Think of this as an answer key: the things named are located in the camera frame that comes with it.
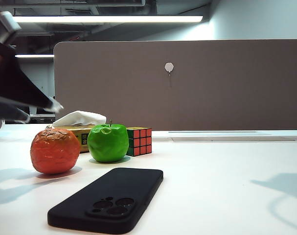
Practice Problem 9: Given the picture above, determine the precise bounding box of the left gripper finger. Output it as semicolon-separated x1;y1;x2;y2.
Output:
0;95;31;123
0;43;65;113

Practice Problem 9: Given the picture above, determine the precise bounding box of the orange fruit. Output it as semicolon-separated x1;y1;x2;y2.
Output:
30;128;81;175

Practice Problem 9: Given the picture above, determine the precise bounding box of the green apple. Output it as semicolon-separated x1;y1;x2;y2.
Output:
87;119;130;163

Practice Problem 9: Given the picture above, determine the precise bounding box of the Rubik's cube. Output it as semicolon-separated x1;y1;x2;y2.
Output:
125;127;153;157

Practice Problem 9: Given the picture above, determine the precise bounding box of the short ceiling light strip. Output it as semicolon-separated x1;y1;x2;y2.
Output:
15;54;55;58

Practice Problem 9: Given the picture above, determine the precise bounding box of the gold tissue pack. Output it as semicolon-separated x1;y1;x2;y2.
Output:
45;110;107;154

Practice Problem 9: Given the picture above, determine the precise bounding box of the long ceiling light strip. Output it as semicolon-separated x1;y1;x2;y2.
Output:
12;16;204;24

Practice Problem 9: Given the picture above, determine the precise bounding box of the black smartphone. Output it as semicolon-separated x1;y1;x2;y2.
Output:
47;167;164;235

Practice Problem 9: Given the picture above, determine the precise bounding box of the brown desk partition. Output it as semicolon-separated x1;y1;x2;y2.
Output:
53;39;297;132

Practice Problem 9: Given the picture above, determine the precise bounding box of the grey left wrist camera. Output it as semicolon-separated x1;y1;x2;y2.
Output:
0;11;22;45

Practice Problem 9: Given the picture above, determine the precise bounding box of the white adhesive wall hook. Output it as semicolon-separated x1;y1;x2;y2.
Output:
164;62;175;77

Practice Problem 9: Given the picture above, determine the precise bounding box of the desk cable cover flap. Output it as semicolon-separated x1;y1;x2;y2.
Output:
171;136;297;142

